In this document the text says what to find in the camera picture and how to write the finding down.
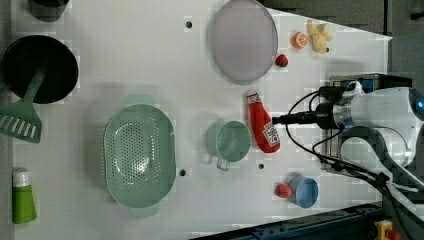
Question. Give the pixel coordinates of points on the green slotted spatula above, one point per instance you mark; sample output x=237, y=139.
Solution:
x=19, y=119

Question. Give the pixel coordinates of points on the blue cup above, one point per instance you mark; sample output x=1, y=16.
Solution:
x=304, y=190

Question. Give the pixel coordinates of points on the green cup with handle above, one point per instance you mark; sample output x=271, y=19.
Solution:
x=226, y=142

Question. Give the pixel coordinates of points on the green perforated strainer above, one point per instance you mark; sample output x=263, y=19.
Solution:
x=139, y=155

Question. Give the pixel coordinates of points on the red round fruit toy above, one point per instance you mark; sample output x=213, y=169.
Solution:
x=283, y=191

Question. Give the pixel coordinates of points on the red ketchup bottle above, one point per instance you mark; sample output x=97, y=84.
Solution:
x=265, y=133

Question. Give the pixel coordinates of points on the grey round plate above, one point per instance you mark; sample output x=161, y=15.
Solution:
x=244, y=40

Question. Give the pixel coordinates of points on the orange slice toy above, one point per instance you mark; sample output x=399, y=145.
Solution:
x=300, y=40

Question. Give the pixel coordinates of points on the red strawberry toy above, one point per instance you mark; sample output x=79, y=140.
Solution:
x=281, y=61

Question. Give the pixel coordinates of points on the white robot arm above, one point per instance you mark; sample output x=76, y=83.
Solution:
x=404, y=187

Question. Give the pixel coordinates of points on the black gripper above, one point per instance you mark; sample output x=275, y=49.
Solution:
x=308, y=117

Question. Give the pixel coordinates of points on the green tube white cap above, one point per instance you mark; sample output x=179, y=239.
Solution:
x=23, y=206

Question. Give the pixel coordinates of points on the dark grey cup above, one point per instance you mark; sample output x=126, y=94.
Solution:
x=48, y=10

